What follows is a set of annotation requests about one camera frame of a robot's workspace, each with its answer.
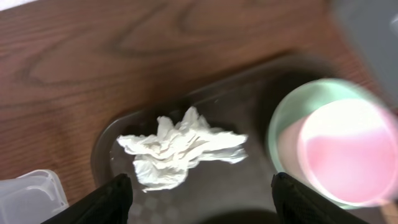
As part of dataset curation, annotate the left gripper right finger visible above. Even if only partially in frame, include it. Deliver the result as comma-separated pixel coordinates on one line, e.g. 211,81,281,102
271,172,367,224

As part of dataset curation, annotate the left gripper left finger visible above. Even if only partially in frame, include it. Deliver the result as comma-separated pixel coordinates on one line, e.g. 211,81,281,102
42,174,133,224

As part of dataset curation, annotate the white tissue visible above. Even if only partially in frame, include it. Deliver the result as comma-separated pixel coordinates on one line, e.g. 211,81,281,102
116,106,248,192

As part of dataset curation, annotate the grey dishwasher rack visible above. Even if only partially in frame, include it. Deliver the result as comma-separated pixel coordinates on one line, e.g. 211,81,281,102
330,0,397,106

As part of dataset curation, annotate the dark brown serving tray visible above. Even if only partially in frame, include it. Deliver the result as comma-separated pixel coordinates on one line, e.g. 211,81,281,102
90,54,398,224

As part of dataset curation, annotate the pink cup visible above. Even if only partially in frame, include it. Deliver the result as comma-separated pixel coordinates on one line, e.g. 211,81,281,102
277,99,397,207

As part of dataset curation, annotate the clear plastic bin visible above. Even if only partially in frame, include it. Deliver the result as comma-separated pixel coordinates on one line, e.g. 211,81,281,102
1,169,69,224

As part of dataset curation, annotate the light green saucer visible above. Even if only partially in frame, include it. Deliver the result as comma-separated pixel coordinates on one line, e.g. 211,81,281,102
267,78,385,209

